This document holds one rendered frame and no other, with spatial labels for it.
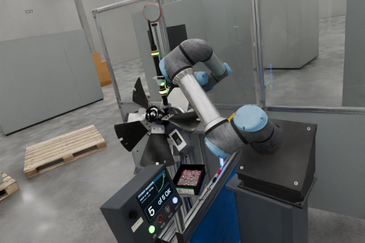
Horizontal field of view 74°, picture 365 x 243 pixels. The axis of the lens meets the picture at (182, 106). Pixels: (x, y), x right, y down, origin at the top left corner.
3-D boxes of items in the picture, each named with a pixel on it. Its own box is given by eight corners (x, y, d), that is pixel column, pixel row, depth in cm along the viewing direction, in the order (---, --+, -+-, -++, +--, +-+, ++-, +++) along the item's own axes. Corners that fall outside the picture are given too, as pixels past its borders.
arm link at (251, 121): (279, 131, 97) (269, 117, 88) (250, 149, 101) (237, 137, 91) (264, 110, 105) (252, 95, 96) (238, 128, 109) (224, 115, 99)
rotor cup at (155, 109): (153, 112, 180) (143, 106, 170) (170, 107, 174) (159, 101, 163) (154, 130, 174) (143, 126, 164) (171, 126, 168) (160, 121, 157)
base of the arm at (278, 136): (287, 124, 107) (281, 114, 100) (279, 157, 102) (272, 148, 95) (255, 120, 117) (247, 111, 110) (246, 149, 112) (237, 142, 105)
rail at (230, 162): (240, 148, 186) (239, 139, 183) (245, 149, 184) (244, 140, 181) (178, 244, 116) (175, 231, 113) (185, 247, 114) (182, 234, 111)
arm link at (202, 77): (208, 87, 141) (201, 81, 134) (192, 87, 147) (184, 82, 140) (210, 75, 143) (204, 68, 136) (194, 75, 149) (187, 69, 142)
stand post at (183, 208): (185, 228, 222) (165, 140, 192) (194, 231, 217) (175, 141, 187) (182, 232, 218) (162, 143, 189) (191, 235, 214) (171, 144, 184)
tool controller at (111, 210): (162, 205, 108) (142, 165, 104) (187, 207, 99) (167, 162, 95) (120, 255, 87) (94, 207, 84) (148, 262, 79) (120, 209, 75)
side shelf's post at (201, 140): (210, 197, 254) (197, 126, 227) (213, 198, 252) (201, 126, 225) (208, 200, 251) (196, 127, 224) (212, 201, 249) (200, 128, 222)
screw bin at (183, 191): (182, 172, 165) (180, 164, 163) (206, 173, 159) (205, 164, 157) (171, 194, 146) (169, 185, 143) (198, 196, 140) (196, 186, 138)
